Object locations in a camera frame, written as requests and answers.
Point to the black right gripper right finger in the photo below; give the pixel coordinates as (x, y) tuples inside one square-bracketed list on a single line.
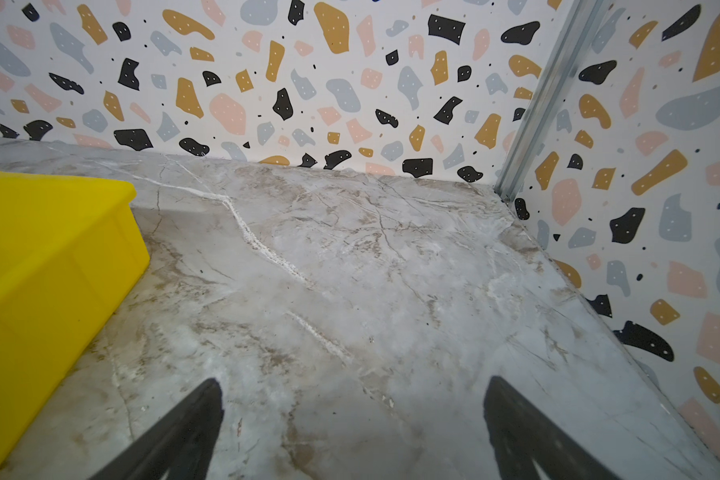
[(526, 443)]

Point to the yellow plastic bin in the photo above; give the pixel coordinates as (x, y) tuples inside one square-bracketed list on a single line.
[(70, 252)]

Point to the right aluminium corner post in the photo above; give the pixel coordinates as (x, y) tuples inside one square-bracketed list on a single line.
[(574, 38)]

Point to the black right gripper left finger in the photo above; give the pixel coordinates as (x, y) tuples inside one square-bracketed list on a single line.
[(179, 446)]

